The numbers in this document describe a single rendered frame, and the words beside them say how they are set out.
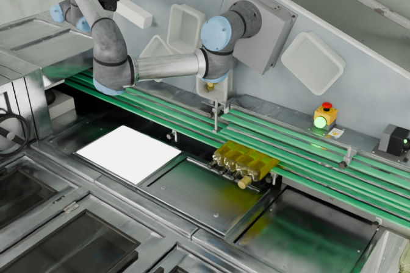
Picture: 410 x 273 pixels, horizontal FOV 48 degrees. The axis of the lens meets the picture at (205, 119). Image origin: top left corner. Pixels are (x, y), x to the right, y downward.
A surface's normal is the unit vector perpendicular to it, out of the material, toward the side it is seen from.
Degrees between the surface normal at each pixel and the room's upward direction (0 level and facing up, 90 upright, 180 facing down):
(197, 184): 90
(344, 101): 0
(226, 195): 90
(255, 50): 1
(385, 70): 0
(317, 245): 91
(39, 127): 90
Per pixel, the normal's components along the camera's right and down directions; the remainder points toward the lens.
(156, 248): 0.00, -0.86
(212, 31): -0.58, 0.32
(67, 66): 0.80, 0.31
